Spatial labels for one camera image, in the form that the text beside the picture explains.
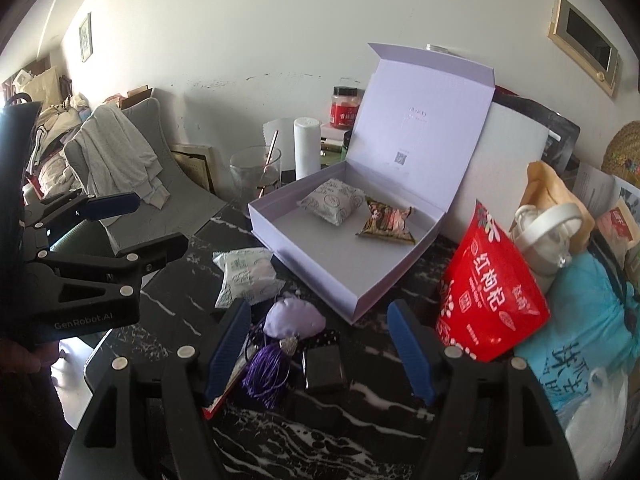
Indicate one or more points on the pile of clothes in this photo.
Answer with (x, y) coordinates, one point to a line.
(55, 140)

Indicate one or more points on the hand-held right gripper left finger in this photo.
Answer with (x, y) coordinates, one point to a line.
(229, 352)

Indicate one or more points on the purple tasselled sachet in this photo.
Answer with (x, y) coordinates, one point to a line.
(290, 320)

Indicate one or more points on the small black box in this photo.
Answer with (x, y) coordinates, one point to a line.
(325, 370)

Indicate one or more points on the white patterned packet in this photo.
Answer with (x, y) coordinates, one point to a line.
(247, 275)
(332, 202)

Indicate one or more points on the red snack bag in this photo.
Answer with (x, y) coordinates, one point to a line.
(487, 300)

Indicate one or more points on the black polka-dot hair band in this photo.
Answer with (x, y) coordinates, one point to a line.
(322, 337)

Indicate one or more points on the black bag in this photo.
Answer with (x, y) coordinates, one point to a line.
(555, 130)

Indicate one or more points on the wooden wall cabinet frame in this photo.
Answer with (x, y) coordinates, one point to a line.
(585, 42)

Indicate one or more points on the kraft paper bag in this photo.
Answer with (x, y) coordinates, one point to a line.
(547, 185)

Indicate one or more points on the brown snack packet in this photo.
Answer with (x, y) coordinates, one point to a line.
(387, 222)

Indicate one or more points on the white plastic bag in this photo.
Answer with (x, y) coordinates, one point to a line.
(595, 415)

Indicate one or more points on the white paper roll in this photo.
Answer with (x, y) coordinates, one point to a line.
(306, 147)

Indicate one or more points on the white board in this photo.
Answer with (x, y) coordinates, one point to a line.
(505, 160)

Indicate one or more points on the red card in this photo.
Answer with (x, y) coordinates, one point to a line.
(220, 405)

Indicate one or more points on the open magazine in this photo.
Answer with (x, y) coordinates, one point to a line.
(595, 185)

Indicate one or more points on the clear glass cup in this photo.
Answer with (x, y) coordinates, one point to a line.
(250, 175)

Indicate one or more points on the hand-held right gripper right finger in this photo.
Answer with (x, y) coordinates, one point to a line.
(411, 352)

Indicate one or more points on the grey chair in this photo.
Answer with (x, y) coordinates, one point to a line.
(185, 195)

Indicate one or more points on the person's left hand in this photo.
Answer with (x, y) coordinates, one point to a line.
(22, 360)

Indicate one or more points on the red-label jar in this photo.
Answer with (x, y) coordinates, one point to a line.
(345, 110)

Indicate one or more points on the wooden spoon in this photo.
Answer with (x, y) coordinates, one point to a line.
(270, 160)

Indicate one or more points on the framed wall picture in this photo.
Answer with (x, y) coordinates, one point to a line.
(86, 37)

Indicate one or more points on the teal printed bag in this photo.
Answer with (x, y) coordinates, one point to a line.
(585, 325)

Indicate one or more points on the lavender gift box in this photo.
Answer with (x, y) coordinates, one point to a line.
(380, 160)

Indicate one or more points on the grey garment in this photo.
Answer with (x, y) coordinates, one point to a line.
(117, 150)

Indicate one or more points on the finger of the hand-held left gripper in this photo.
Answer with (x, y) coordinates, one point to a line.
(150, 255)
(115, 205)

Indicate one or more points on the wooden picture frame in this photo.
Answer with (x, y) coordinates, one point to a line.
(195, 165)

